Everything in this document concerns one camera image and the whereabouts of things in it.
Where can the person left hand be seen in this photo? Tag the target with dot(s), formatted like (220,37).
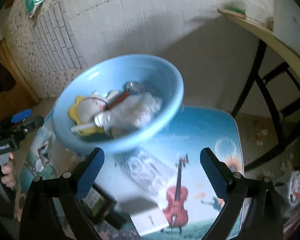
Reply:
(8,171)

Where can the bag of cotton swabs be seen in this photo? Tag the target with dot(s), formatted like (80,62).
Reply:
(146,216)

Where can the green sponge on shelf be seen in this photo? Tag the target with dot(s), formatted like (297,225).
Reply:
(237,10)

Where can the white trash bag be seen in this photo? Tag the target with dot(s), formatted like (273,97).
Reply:
(288,186)

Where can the yellow cloth item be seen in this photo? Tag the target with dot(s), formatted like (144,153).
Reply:
(83,112)

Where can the beige plush toy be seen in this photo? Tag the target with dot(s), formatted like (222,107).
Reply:
(133,114)

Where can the bag of white hooks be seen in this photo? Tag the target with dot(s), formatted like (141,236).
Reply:
(146,171)

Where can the white bunny plush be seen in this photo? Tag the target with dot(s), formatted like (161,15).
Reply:
(76,128)

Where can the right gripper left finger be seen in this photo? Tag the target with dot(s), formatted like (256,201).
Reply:
(87,171)

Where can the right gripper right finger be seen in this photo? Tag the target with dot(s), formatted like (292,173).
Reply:
(218,173)

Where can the light blue plastic basin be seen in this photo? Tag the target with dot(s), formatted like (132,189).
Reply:
(157,77)

